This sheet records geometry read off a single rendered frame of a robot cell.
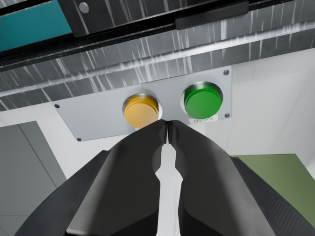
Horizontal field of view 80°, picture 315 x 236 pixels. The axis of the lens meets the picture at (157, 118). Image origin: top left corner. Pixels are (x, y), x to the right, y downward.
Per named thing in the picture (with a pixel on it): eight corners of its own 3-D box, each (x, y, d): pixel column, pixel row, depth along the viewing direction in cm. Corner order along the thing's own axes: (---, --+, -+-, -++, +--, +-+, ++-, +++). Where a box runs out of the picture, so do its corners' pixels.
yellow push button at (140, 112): (162, 116, 24) (161, 127, 23) (132, 121, 25) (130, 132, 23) (154, 89, 22) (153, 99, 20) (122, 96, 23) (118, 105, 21)
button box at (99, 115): (221, 93, 28) (233, 120, 23) (90, 117, 31) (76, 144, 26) (219, 46, 24) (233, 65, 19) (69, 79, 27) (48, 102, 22)
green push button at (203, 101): (218, 107, 23) (222, 117, 21) (185, 113, 24) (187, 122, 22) (216, 77, 21) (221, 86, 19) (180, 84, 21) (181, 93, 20)
